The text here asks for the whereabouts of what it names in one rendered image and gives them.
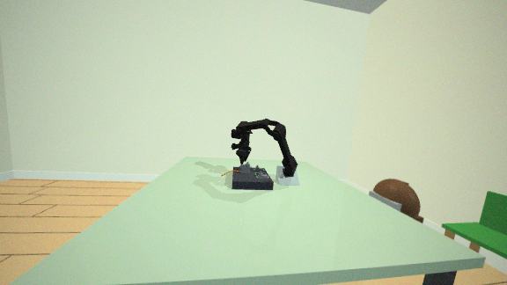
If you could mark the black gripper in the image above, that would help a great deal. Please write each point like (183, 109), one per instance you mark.
(244, 152)

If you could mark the grey micro servo with orange cable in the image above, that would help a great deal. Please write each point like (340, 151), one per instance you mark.
(245, 168)

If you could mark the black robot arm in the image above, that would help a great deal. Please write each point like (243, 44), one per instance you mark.
(243, 131)

